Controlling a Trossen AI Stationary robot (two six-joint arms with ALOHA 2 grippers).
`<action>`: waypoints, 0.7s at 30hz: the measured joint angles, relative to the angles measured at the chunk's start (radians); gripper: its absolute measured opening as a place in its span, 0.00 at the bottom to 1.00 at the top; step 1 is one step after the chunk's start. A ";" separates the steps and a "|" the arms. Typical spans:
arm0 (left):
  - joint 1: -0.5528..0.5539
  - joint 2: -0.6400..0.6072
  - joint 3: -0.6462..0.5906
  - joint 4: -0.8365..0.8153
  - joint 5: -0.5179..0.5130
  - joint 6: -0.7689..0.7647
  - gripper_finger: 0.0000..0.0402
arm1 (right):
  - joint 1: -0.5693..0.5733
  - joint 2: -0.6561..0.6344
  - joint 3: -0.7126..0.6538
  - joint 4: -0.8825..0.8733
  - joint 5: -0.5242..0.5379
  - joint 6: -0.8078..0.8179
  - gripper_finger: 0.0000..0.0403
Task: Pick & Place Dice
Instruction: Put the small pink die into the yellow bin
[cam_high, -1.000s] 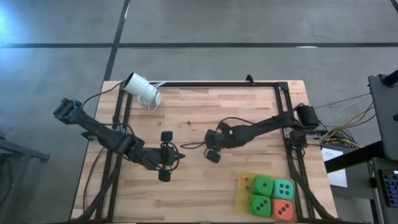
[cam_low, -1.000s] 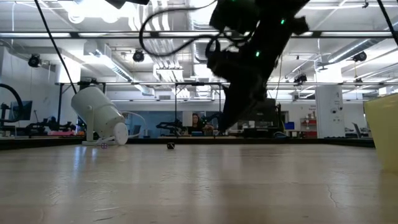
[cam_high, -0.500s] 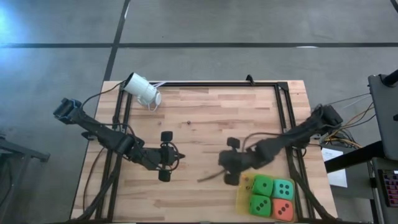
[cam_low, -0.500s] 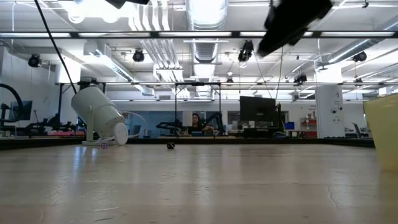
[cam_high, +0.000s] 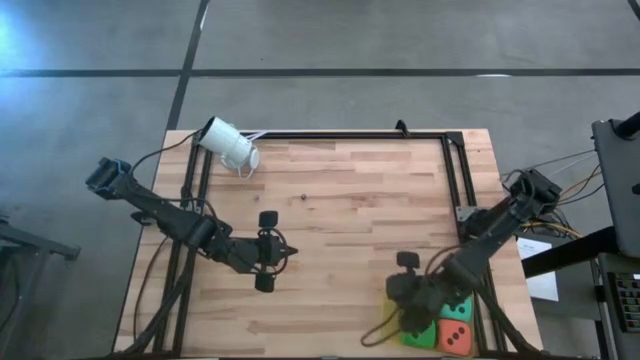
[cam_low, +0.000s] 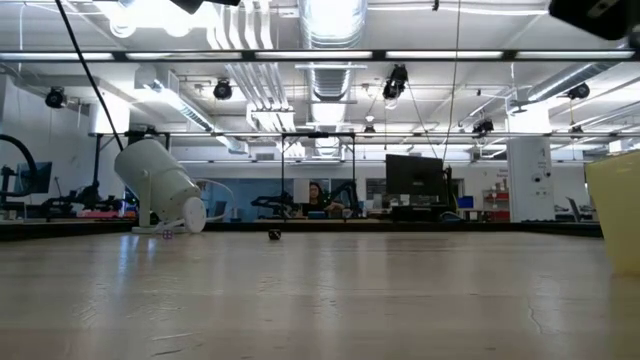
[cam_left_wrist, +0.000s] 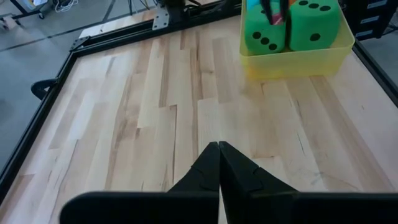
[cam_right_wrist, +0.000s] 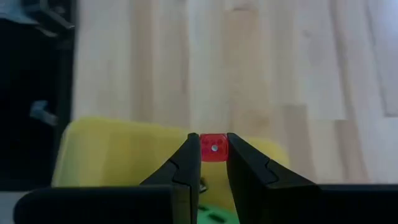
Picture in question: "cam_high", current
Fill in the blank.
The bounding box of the dark grey stand leg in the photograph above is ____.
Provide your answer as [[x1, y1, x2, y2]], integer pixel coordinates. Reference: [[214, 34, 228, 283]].
[[0, 218, 81, 262]]

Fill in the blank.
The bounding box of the large green foam die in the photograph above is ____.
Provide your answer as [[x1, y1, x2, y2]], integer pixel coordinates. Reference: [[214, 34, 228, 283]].
[[399, 320, 439, 350]]

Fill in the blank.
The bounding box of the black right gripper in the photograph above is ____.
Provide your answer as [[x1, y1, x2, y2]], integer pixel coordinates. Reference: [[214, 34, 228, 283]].
[[384, 251, 455, 334]]

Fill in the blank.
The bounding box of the grey monitor panel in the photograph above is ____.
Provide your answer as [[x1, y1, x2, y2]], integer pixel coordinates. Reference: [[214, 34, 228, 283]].
[[591, 117, 640, 259]]

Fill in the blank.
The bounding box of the large teal foam die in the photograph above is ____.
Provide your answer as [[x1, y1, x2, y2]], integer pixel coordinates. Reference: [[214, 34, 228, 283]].
[[439, 294, 475, 323]]

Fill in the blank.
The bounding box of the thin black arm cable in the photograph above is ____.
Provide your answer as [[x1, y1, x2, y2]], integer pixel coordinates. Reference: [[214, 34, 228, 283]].
[[130, 128, 201, 174]]

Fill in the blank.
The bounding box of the white cylindrical security camera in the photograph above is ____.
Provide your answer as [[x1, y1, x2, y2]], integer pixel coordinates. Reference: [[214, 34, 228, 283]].
[[198, 115, 262, 175]]

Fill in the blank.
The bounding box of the black desk bar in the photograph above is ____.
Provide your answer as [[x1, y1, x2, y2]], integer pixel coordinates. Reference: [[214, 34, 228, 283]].
[[521, 225, 617, 280]]

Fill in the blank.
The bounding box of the white paper sheet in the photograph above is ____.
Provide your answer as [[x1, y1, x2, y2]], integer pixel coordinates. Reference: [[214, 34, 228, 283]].
[[516, 236, 561, 303]]

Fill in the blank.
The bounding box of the black keyboard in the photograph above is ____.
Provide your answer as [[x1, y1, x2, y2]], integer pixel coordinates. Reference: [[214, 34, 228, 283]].
[[610, 271, 640, 335]]

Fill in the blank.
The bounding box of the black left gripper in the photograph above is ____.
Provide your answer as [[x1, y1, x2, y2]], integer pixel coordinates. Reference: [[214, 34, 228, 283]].
[[233, 209, 300, 294]]

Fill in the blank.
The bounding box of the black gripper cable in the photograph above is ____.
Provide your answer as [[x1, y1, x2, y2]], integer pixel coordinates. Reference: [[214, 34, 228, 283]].
[[359, 307, 404, 349]]

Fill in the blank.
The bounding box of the black pole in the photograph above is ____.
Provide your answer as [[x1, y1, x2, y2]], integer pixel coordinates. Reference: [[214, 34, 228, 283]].
[[613, 110, 640, 140]]

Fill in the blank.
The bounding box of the large orange foam die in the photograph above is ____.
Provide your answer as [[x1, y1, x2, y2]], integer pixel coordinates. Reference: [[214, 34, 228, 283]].
[[436, 318, 474, 357]]

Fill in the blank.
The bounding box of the yellow and black cable bundle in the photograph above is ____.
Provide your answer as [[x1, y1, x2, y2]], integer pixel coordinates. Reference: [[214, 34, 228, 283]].
[[499, 149, 607, 242]]

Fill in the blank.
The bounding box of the black aluminium table frame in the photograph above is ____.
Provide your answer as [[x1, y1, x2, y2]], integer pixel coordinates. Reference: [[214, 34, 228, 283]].
[[149, 130, 509, 359]]

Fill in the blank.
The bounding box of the white camera cable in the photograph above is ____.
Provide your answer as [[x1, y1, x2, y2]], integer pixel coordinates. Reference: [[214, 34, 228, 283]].
[[234, 129, 270, 182]]

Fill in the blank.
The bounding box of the yellow translucent plastic tray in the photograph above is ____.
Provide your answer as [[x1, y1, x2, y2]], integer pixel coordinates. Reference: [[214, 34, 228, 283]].
[[382, 273, 485, 359]]

